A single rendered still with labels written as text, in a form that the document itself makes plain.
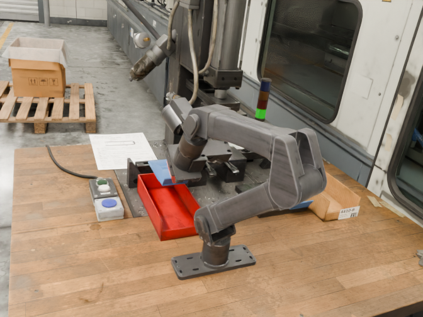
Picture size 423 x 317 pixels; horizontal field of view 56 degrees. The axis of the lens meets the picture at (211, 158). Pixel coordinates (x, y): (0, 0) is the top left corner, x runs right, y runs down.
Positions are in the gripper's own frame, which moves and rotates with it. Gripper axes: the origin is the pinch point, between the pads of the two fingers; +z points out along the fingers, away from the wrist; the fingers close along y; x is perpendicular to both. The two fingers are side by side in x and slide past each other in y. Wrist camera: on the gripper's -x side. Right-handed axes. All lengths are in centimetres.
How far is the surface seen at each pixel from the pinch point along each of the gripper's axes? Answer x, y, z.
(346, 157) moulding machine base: -80, 13, 20
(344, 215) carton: -50, -16, 3
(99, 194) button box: 17.4, 6.2, 14.8
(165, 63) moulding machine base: -100, 250, 196
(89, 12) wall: -110, 770, 535
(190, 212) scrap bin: -5.7, -5.0, 10.5
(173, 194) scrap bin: -4.3, 4.0, 16.2
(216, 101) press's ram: -16.6, 21.7, -5.8
